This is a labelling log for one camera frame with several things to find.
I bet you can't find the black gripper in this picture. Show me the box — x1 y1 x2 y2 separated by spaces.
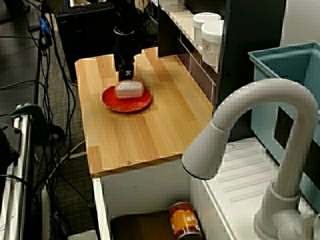
112 24 143 82

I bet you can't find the salmon nigiri sushi toy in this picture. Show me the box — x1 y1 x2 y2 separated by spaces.
114 80 145 100

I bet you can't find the red round plate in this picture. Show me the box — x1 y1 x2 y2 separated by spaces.
101 84 153 113

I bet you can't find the black computer tower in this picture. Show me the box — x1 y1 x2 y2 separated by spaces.
54 2 118 83

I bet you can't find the white shelf with tile backsplash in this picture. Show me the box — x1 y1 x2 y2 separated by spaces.
149 0 221 106

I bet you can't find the black keyboard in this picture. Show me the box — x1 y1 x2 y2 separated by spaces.
55 1 116 16

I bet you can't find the white lidded jar printed label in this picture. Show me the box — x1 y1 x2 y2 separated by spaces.
200 20 225 68

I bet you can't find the white lidded jar plain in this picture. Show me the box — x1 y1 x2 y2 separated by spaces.
191 12 222 48

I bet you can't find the dark desk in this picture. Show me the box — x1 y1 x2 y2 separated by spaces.
0 0 42 118

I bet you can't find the white toy sink unit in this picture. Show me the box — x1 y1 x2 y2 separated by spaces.
91 136 320 240

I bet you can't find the dark grey upright panel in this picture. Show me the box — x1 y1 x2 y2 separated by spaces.
216 0 287 142

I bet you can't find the white curved faucet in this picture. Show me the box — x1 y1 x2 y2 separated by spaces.
181 78 320 240

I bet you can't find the teal plastic bin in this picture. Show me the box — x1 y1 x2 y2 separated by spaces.
247 42 320 216

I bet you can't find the orange soup can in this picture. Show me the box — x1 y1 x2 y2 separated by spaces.
168 201 203 240

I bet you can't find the black square sticker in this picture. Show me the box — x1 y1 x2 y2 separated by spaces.
273 106 295 148

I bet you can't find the white cable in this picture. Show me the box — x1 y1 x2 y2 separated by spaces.
47 139 88 181

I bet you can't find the aluminium frame rail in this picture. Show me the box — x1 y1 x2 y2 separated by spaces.
0 104 35 240

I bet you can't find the black bracket block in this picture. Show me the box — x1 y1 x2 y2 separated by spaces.
0 127 20 186

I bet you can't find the black metal post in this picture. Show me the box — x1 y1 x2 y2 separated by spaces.
87 203 101 232

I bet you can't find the black cable over frame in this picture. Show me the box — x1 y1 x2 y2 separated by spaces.
0 174 28 187

